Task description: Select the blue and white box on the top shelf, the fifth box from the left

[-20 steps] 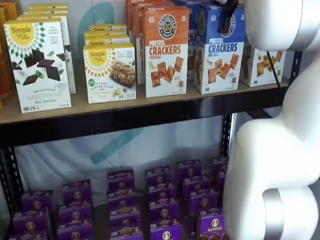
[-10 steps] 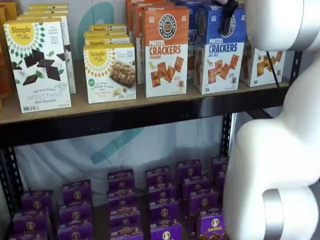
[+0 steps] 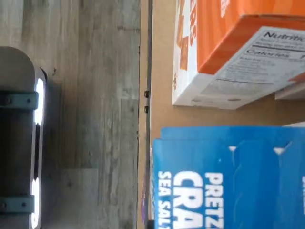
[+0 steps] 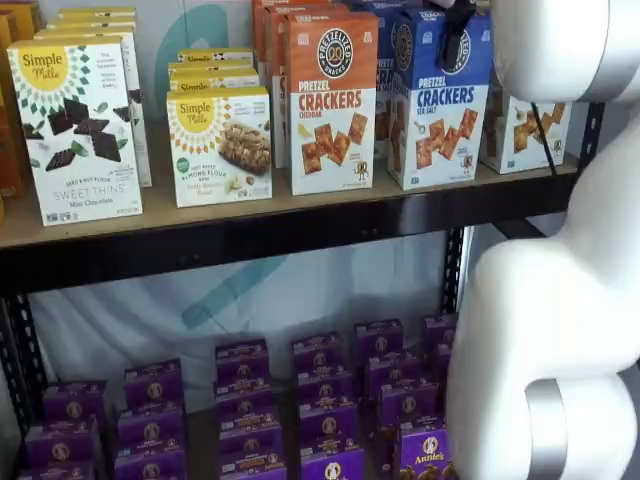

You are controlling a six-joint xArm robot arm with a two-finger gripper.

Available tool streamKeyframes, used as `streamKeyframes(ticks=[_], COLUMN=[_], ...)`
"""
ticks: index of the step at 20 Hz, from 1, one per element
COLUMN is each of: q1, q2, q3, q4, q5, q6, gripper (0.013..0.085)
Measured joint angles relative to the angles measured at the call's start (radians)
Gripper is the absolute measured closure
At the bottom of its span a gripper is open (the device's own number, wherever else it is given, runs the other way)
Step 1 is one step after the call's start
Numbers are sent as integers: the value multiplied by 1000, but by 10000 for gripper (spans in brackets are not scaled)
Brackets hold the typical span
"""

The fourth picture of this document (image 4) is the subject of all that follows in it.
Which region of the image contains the Simple Mills almond bars box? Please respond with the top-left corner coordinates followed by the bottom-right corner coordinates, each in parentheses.
top-left (165, 85), bottom-right (274, 209)
top-left (177, 47), bottom-right (255, 66)
top-left (168, 61), bottom-right (254, 72)
top-left (168, 68), bottom-right (262, 94)

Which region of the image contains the orange pretzel crackers box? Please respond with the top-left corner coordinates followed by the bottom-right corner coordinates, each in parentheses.
top-left (251, 0), bottom-right (347, 77)
top-left (282, 11), bottom-right (379, 197)
top-left (264, 4), bottom-right (351, 170)

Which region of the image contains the blue white pretzel crackers box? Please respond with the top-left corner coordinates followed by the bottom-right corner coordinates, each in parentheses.
top-left (386, 6), bottom-right (495, 192)
top-left (343, 0), bottom-right (406, 14)
top-left (373, 3), bottom-right (426, 159)

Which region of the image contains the black metal shelf rack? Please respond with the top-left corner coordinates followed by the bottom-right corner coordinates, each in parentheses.
top-left (0, 99), bottom-right (606, 451)

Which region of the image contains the purple Annie's box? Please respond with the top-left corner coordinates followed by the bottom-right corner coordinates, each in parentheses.
top-left (124, 358), bottom-right (184, 410)
top-left (43, 379), bottom-right (108, 422)
top-left (355, 318), bottom-right (405, 362)
top-left (424, 313), bottom-right (459, 352)
top-left (433, 342), bottom-right (454, 374)
top-left (16, 461), bottom-right (97, 480)
top-left (296, 366), bottom-right (354, 404)
top-left (291, 331), bottom-right (346, 372)
top-left (218, 408), bottom-right (282, 435)
top-left (117, 406), bottom-right (186, 452)
top-left (298, 397), bottom-right (359, 442)
top-left (114, 447), bottom-right (188, 480)
top-left (219, 451), bottom-right (288, 480)
top-left (219, 427), bottom-right (284, 459)
top-left (214, 377), bottom-right (274, 414)
top-left (24, 416), bottom-right (102, 467)
top-left (299, 438), bottom-right (367, 480)
top-left (364, 351), bottom-right (422, 397)
top-left (378, 425), bottom-right (455, 480)
top-left (377, 381), bottom-right (441, 427)
top-left (215, 339), bottom-right (271, 382)

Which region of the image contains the yellow orange snack box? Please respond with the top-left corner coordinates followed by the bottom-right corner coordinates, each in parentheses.
top-left (8, 0), bottom-right (44, 42)
top-left (0, 12), bottom-right (34, 199)

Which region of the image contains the yellow pretzel crackers box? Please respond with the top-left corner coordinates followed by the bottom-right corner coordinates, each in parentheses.
top-left (478, 64), bottom-right (574, 176)

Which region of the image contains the Simple Mills mint chocolate box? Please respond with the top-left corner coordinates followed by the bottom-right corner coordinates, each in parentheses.
top-left (44, 20), bottom-right (138, 32)
top-left (57, 5), bottom-right (138, 16)
top-left (32, 28), bottom-right (153, 189)
top-left (53, 13), bottom-right (138, 24)
top-left (6, 35), bottom-right (144, 227)

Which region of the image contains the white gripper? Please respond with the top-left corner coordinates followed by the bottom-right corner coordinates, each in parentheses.
top-left (423, 0), bottom-right (484, 72)

